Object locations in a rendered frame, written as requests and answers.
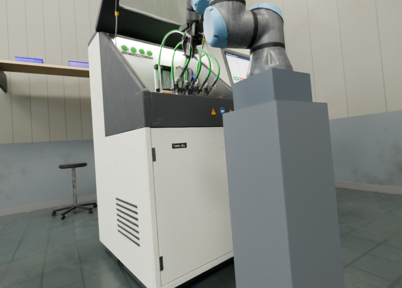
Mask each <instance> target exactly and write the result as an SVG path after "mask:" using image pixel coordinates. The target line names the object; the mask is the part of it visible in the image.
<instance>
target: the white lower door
mask: <svg viewBox="0 0 402 288"><path fill-rule="evenodd" d="M150 134H151V151H152V160H153V177H154V194H155V204H156V221H157V237H158V247H159V264H160V281H161V286H163V285H165V284H167V283H169V282H171V281H173V280H175V279H177V278H179V277H181V276H183V275H185V274H187V273H189V272H191V271H193V270H195V269H197V268H199V267H201V266H203V265H205V264H207V263H208V262H210V261H212V260H214V259H216V258H218V257H220V256H222V255H224V254H226V253H228V252H230V251H232V250H233V240H232V226H231V218H230V203H229V188H228V180H227V165H226V151H225V142H224V128H223V127H211V128H150Z"/></svg>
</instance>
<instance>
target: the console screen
mask: <svg viewBox="0 0 402 288"><path fill-rule="evenodd" d="M221 53H222V56H223V60H224V64H225V66H226V71H227V75H228V77H229V81H230V85H231V87H232V84H233V83H236V82H238V81H241V80H243V79H246V74H247V72H248V66H249V61H250V55H247V54H243V53H239V52H236V51H233V50H229V49H226V48H225V49H221Z"/></svg>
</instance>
